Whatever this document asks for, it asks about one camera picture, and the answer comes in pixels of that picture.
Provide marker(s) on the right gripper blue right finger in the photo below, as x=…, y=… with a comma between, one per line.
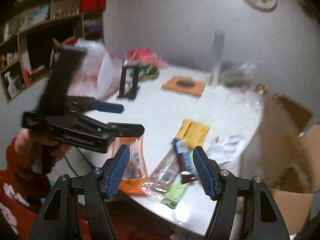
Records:
x=208, y=173

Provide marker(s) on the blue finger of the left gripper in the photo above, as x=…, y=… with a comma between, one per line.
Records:
x=120, y=129
x=82, y=104

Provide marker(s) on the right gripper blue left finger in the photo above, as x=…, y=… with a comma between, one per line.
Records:
x=114, y=169

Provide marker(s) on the orange snack pouch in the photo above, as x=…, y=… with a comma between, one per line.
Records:
x=136, y=173

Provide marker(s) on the blue bar wrapper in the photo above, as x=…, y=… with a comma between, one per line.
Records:
x=186, y=167

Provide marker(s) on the white oat snack bag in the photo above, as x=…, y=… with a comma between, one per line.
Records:
x=226, y=151

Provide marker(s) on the yellow snack pack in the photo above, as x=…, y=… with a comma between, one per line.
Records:
x=192, y=133

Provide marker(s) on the light green snack packet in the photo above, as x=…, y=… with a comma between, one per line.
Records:
x=175, y=194

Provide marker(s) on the clear grain bar wrapper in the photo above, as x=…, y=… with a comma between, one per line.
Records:
x=161, y=179

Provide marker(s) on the person left hand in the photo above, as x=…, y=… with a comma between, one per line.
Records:
x=40, y=142

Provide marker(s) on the white plastic shopping bag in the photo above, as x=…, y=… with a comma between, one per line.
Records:
x=99, y=75

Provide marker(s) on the black phone stand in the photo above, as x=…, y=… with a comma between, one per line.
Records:
x=129, y=82

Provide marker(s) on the green snack bag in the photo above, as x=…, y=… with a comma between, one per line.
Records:
x=148, y=71

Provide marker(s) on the pink plastic bag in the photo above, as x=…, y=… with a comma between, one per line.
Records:
x=145, y=56

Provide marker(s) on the cardboard box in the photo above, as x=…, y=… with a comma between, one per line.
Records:
x=286, y=157

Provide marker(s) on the orange wooden coaster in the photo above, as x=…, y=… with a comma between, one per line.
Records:
x=185, y=85

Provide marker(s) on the crumpled clear wrapper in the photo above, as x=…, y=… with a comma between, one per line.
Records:
x=252, y=99

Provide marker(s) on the wooden shelf unit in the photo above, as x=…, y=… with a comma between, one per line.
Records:
x=31, y=32

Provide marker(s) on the clear bag with greens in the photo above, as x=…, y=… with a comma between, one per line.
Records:
x=238, y=76

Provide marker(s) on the gold foil wrapper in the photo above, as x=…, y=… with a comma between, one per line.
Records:
x=260, y=89

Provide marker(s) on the clear plastic tube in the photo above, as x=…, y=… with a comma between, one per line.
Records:
x=217, y=52

